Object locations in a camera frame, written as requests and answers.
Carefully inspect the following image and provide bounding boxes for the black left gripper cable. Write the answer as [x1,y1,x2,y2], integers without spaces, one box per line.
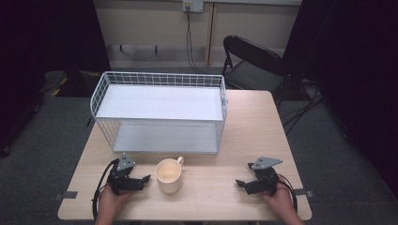
[91,157,121,221]

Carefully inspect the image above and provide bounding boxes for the dark stand base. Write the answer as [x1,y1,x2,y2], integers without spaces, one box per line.
[39,69,101,98]

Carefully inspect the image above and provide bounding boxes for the white wall socket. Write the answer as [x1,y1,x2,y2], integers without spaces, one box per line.
[182,0,205,14]

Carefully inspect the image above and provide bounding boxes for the black floor cables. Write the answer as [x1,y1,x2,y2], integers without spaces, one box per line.
[280,79,325,136]

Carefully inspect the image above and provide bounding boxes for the black curtain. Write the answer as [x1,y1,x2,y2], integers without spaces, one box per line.
[282,0,398,201]

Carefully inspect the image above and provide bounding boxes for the person's left hand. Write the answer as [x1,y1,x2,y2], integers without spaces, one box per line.
[96,184,135,218]

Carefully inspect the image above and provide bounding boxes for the dark tape strip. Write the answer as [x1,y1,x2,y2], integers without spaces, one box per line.
[54,190,79,202]
[294,188,315,198]

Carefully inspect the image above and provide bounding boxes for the cream cup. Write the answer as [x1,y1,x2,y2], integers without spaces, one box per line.
[154,156,185,195]

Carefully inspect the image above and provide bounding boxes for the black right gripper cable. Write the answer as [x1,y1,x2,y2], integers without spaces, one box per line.
[277,173,299,214]

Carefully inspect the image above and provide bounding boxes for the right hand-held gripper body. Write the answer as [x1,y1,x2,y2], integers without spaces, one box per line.
[244,156,281,197]

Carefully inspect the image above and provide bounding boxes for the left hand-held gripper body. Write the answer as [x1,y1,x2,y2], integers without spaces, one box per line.
[107,153,146,197]

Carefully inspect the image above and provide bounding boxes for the black wall socket cable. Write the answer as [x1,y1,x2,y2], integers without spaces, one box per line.
[185,9,210,75]

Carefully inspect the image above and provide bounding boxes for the black folding chair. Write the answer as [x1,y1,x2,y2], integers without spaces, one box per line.
[221,35,288,97]

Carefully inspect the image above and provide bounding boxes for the white wire shelf rack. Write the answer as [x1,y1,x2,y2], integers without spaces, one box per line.
[89,70,229,155]

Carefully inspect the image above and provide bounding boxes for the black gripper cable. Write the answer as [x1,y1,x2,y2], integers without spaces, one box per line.
[277,173,299,214]
[91,157,121,221]

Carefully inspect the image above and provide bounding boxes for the person's right hand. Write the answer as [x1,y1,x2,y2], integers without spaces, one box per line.
[260,182,296,218]

